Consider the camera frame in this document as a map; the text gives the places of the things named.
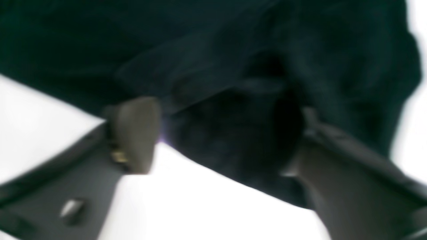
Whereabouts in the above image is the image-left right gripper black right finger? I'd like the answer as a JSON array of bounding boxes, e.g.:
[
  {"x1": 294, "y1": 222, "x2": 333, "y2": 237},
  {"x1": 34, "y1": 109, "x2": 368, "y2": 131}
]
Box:
[{"x1": 282, "y1": 107, "x2": 427, "y2": 240}]

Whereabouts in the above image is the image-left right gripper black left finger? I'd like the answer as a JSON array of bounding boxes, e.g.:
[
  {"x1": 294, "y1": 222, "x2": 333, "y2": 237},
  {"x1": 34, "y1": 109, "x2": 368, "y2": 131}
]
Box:
[{"x1": 0, "y1": 97, "x2": 161, "y2": 240}]

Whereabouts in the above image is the black t-shirt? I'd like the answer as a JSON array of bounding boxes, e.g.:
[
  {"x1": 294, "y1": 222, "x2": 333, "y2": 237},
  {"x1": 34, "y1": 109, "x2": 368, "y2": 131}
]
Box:
[{"x1": 1, "y1": 0, "x2": 421, "y2": 208}]

